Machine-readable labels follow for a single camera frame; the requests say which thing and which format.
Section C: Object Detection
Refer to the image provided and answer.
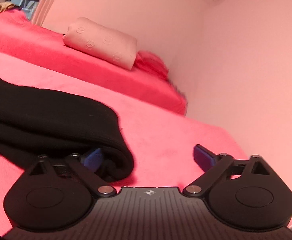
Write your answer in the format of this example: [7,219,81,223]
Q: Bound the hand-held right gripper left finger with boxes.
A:
[25,148,117,198]

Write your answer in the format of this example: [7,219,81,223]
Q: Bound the red folded cloth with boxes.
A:
[133,50,170,82]

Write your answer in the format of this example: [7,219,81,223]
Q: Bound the pink curtain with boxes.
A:
[30,0,67,26]

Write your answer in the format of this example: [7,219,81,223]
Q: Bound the pink blanket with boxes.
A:
[0,47,252,237]

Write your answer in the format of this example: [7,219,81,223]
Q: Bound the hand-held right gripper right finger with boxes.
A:
[182,144,272,198]

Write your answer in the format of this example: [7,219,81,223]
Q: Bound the beige crumpled cloth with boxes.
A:
[0,2,15,14]

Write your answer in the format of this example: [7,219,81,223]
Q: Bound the dark framed window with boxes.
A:
[6,0,53,20]

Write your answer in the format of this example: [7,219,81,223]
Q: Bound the pink patterned pillow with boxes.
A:
[62,17,138,71]

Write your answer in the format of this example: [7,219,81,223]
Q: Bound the black pants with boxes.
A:
[0,66,135,183]

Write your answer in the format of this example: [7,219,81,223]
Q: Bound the red bed sheet mattress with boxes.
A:
[0,10,188,117]

